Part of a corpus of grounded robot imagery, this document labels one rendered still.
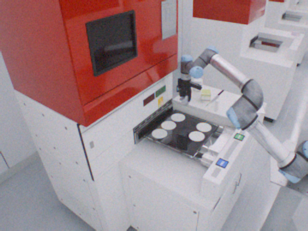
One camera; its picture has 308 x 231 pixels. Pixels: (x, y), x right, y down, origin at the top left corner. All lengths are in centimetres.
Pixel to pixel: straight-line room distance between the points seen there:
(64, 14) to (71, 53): 15
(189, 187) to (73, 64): 87
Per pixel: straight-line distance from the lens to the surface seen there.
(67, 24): 97
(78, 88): 105
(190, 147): 148
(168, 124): 166
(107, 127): 133
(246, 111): 125
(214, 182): 122
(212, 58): 143
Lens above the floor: 188
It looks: 34 degrees down
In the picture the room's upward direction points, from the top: 2 degrees counter-clockwise
